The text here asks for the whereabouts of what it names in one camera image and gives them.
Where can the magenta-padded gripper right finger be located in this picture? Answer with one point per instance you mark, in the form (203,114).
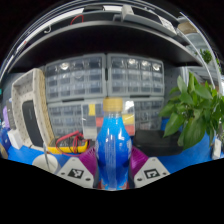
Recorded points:
(151,173)

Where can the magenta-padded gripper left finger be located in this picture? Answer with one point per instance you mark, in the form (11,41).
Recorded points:
(75,173)

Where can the blue drink bottle gold cap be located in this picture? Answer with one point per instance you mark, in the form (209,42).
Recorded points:
(112,150)

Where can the yellow multimeter with red leads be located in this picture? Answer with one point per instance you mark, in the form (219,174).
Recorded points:
(70,146)

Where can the metal stirring rod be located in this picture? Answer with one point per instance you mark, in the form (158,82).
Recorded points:
(46,156)

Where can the white ribbed cup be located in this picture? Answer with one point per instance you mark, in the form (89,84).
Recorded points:
(40,164)

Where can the grey small-parts drawer cabinet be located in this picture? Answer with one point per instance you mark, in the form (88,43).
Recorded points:
(135,75)
(148,113)
(65,120)
(75,78)

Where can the clear plastic parts box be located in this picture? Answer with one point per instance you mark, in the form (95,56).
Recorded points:
(90,116)

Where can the white power adapter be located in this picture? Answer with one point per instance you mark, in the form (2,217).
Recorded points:
(217,149)

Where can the green leafy potted plant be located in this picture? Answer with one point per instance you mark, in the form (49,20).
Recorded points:
(193,113)

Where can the dark grey carton box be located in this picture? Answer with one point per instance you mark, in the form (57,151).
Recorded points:
(11,120)

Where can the black workbench shelf unit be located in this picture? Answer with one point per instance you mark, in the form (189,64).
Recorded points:
(100,36)

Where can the white metal shelf rack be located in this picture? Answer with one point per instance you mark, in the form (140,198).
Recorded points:
(188,28)

